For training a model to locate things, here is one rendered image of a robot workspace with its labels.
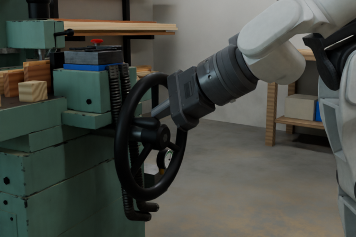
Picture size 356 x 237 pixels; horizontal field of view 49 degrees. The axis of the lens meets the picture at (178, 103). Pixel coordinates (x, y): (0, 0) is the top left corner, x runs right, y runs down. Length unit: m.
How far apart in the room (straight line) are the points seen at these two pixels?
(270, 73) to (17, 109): 0.48
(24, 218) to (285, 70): 0.59
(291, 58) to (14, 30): 0.71
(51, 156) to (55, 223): 0.15
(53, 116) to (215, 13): 3.80
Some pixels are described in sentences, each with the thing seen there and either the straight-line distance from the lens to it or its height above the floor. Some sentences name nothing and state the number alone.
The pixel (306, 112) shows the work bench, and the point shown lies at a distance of 3.72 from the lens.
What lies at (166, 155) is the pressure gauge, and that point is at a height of 0.68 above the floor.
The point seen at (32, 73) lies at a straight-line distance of 0.93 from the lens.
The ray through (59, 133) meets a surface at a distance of 0.90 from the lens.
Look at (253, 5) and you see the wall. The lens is 4.36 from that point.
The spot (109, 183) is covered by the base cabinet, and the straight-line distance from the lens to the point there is 1.07.
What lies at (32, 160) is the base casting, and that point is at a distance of 0.86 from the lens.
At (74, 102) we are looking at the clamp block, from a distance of 0.89.
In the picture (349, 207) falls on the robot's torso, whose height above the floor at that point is 0.53.
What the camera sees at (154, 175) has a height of 0.62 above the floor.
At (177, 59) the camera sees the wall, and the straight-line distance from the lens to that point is 4.87.
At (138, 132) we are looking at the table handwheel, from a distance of 0.89.
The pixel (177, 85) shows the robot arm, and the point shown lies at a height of 0.94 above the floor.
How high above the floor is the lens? 1.04
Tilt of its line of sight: 11 degrees down
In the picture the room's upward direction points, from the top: straight up
